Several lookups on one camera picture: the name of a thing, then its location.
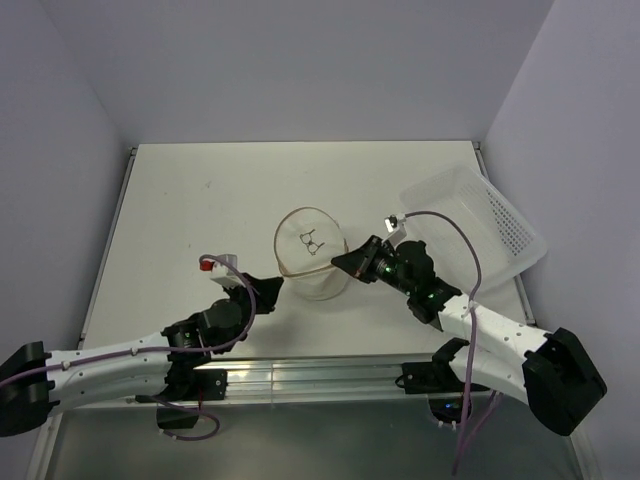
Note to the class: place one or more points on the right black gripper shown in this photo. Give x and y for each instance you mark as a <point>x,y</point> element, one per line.
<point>359,261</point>

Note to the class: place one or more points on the aluminium rail frame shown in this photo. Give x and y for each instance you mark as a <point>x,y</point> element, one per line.
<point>184,200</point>

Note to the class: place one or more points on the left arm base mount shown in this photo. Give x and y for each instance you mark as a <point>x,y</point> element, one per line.
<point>180,405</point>

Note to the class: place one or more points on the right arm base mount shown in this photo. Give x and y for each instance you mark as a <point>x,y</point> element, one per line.
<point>439,384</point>

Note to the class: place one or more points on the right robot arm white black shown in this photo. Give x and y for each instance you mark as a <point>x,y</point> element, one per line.
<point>551,372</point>

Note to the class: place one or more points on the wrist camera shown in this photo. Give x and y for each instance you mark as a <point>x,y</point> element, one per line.
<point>218,271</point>
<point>395,225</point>

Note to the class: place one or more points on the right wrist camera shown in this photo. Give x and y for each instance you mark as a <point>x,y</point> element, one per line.
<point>395,225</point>

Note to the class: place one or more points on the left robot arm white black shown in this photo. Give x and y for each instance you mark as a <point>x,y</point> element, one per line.
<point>37,384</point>

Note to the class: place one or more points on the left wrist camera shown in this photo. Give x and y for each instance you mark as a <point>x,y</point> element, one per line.
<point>218,271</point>

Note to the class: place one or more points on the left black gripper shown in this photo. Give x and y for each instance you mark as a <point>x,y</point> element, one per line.
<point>264,290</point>

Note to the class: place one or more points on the white perforated plastic basket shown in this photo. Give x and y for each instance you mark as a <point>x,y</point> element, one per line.
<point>483,233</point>

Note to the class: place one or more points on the round mesh laundry bag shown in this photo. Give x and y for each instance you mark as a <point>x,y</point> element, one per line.
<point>304,243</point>

